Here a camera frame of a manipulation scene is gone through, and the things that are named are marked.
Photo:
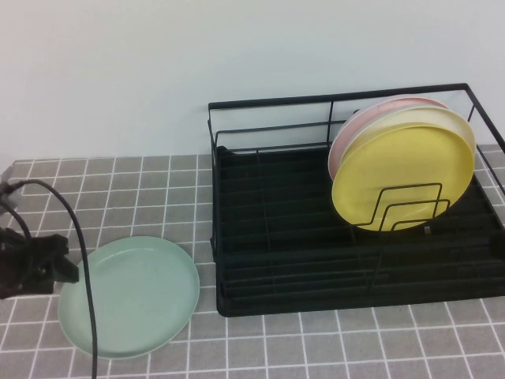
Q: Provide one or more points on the black plastic drip tray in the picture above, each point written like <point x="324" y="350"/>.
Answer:
<point x="296" y="304"/>

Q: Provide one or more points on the green plate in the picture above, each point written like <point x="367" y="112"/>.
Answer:
<point x="138" y="292"/>

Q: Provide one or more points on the cream plate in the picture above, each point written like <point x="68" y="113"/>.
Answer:
<point x="446" y="117"/>

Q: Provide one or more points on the yellow plate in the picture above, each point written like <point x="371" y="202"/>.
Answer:
<point x="394" y="166"/>

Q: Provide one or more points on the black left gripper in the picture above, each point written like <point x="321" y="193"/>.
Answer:
<point x="23" y="264"/>

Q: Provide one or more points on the grey checked tablecloth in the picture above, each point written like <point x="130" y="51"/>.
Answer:
<point x="276" y="347"/>

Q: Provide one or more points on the pink plate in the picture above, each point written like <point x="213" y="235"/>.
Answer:
<point x="347" y="134"/>

